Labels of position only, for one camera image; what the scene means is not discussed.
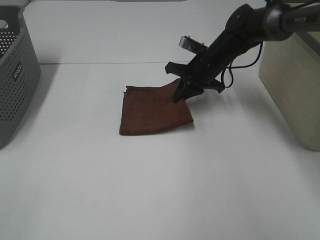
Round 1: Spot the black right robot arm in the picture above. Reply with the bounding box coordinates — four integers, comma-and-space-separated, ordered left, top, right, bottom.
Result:
165, 0, 320, 103

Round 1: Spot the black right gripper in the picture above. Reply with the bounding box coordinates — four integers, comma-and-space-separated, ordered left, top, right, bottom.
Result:
165, 52, 234, 103

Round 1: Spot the brown towel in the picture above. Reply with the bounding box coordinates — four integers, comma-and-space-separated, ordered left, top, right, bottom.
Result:
119, 79, 194, 136

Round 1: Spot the beige basket with grey rim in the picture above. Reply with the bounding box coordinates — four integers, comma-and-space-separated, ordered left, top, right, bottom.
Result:
258, 33, 320, 152

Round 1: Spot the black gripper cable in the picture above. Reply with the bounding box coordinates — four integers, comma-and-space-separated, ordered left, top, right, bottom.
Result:
220, 41, 264, 89

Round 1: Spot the grey perforated plastic basket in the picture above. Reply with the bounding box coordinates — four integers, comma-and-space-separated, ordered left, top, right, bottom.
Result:
0, 5, 41, 148

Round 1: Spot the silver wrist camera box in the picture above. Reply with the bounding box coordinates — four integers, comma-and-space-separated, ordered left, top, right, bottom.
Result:
179, 35, 208, 55

